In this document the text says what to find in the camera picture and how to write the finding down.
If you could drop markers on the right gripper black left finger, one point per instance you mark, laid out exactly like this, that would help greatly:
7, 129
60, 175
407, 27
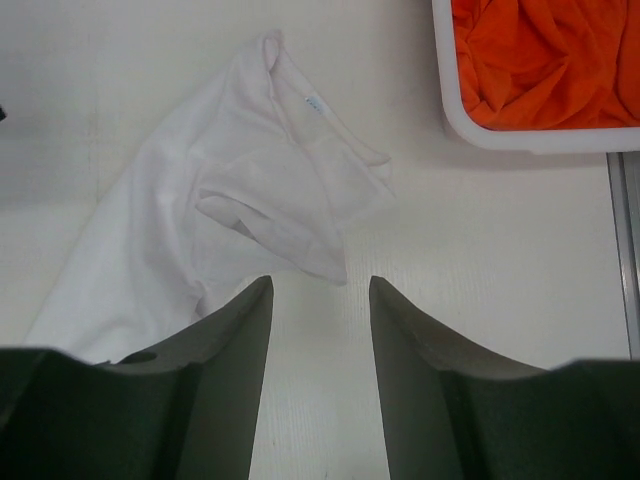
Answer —
185, 408

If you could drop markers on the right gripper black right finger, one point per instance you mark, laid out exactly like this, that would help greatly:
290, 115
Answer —
453, 409

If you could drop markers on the white t shirt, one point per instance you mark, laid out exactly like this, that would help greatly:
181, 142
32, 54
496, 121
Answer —
253, 175

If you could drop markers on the white plastic basket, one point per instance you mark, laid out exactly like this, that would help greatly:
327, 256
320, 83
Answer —
459, 125

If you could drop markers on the orange t shirt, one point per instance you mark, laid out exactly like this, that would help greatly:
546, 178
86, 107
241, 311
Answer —
548, 65

